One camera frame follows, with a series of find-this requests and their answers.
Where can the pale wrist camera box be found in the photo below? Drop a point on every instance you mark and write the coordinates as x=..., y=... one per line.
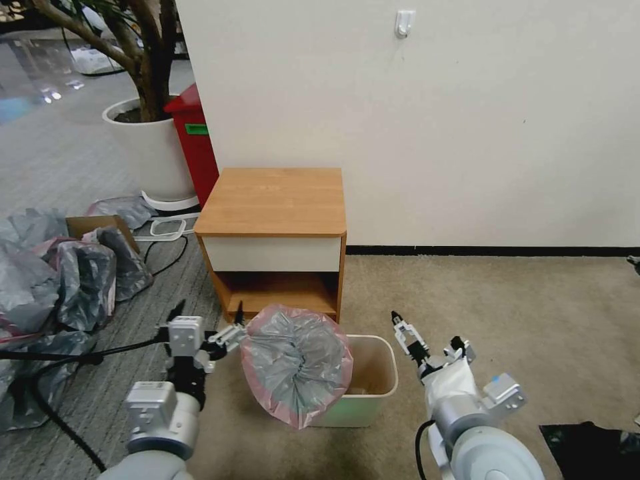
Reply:
x=185, y=336

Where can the dark grey object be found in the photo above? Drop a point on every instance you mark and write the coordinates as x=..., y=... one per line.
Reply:
x=634, y=265

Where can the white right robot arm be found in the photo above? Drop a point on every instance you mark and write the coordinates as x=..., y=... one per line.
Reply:
x=475, y=440

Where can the potted tree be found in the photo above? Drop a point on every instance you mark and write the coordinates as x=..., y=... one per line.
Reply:
x=150, y=65

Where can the red bin with green label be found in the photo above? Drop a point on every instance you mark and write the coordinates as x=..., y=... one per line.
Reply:
x=197, y=150

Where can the wooden nightstand with white drawer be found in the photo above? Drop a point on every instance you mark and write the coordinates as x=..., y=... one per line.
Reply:
x=275, y=210

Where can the grey pink-edged garbage bag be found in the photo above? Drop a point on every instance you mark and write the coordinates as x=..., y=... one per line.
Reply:
x=297, y=365

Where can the white plastic trash can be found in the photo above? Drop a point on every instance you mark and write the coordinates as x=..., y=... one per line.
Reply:
x=370, y=395

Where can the white wall hook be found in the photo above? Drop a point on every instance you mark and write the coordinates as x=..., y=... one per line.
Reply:
x=405, y=22

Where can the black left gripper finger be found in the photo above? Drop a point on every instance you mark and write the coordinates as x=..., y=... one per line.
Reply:
x=227, y=336
x=179, y=311

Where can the black baseboard strip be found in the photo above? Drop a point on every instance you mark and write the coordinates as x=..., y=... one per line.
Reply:
x=490, y=249

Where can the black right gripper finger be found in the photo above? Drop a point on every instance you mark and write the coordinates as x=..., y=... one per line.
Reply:
x=406, y=332
x=460, y=347

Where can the brown cardboard box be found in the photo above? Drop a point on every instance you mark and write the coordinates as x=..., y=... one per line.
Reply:
x=82, y=226

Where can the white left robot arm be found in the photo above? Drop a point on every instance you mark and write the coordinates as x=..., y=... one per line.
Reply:
x=150, y=440

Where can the black glossy bag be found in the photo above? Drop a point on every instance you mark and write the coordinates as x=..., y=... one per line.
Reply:
x=590, y=450

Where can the white round plant pot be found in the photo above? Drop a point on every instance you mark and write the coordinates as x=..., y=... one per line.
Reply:
x=155, y=155

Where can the crumpled grey garbage bag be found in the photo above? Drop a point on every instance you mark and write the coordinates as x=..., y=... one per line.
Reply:
x=85, y=290
x=122, y=210
x=30, y=395
x=25, y=270
x=127, y=270

